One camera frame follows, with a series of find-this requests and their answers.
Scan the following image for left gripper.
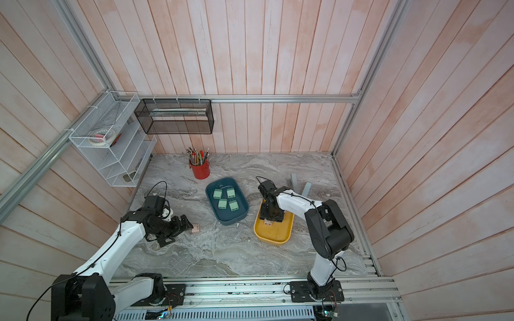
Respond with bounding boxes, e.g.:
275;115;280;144
149;214;194;247

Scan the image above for yellow storage box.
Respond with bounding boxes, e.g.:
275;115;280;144
254;211;294;246

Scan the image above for teal storage box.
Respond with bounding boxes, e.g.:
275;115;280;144
206;177;249;226

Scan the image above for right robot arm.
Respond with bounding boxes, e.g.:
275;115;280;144
258;181;355;302

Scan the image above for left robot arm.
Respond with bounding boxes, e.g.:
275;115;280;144
51;209;194;320

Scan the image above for red pen cup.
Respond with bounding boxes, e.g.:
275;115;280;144
190;160;210;180

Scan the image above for pens in cup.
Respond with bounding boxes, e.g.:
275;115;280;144
187;147;210;166

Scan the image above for tape roll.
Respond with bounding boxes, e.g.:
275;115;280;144
87;128;116;147

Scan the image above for black mesh basket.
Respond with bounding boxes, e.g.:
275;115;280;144
135;98;215;135

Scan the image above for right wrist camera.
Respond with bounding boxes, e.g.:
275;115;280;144
258;180;277;200

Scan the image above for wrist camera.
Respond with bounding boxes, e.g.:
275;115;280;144
258;180;277;200
142;195;171;219

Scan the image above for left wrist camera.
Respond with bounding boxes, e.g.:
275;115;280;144
142;195;171;219

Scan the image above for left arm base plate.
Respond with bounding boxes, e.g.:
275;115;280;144
132;284;186;308

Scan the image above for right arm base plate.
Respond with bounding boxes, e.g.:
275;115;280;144
289;280;345;303

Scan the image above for white wire shelf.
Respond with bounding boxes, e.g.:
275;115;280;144
69;91;157;188

